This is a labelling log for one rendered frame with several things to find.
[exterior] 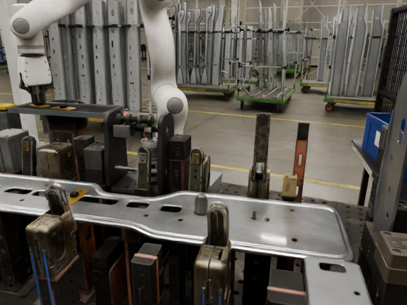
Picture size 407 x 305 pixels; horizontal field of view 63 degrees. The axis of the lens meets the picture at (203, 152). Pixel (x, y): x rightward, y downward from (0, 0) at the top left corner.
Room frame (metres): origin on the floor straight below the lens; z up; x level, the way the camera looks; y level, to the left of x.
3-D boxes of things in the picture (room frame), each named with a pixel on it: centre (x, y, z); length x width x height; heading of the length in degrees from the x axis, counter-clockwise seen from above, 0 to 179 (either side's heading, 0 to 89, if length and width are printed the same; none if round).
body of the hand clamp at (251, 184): (0.84, -0.15, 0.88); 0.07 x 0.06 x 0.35; 167
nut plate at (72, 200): (0.78, 0.34, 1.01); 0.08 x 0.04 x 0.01; 167
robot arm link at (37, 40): (1.20, 0.60, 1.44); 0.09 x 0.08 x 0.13; 17
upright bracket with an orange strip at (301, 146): (0.81, -0.25, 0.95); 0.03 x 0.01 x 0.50; 77
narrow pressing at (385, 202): (0.61, -0.37, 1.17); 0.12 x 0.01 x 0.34; 167
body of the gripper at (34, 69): (1.20, 0.60, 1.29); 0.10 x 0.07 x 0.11; 144
